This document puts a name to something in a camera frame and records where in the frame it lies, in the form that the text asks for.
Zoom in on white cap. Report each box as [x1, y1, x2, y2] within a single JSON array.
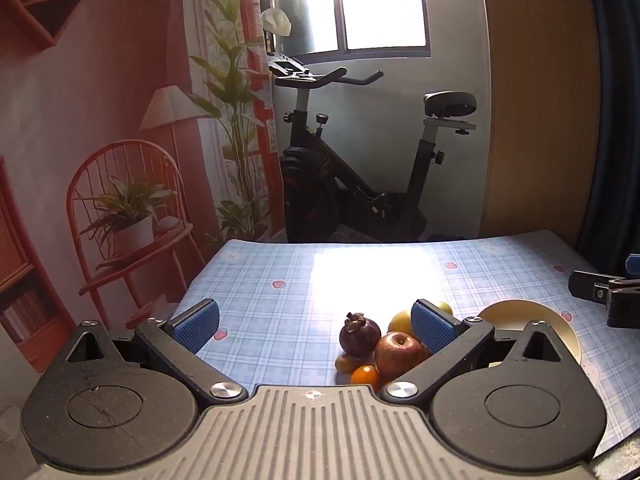
[[260, 8, 292, 37]]

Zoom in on light fuzzy towel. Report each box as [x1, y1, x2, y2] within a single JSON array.
[[587, 427, 640, 480]]

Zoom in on pale yellow bowl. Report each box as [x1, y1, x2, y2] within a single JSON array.
[[476, 300, 582, 368]]

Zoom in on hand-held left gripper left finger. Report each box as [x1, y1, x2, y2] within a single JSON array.
[[65, 298, 249, 406]]

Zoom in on yellow orange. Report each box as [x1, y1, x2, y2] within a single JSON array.
[[387, 311, 415, 338]]

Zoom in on small tangerine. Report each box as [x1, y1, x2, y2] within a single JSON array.
[[350, 365, 381, 390]]

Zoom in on black exercise bike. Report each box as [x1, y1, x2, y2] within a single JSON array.
[[267, 52, 478, 245]]

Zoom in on blue plaid tablecloth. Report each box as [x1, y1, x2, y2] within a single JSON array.
[[167, 230, 640, 461]]

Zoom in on window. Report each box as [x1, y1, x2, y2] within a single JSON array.
[[265, 0, 432, 58]]

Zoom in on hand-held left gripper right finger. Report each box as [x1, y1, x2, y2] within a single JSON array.
[[381, 298, 576, 407]]

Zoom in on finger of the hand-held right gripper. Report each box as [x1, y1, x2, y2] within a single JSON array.
[[569, 270, 640, 329]]

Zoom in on red apple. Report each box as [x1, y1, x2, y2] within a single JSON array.
[[374, 331, 432, 380]]

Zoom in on wooden panel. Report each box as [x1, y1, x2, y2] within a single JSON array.
[[477, 0, 601, 241]]

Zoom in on dark purple mangosteen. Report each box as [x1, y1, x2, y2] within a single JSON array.
[[339, 312, 382, 359]]

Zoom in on dark blue curtain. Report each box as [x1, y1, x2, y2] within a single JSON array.
[[575, 0, 640, 281]]

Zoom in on red room wall poster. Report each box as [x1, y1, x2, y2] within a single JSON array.
[[0, 0, 286, 376]]

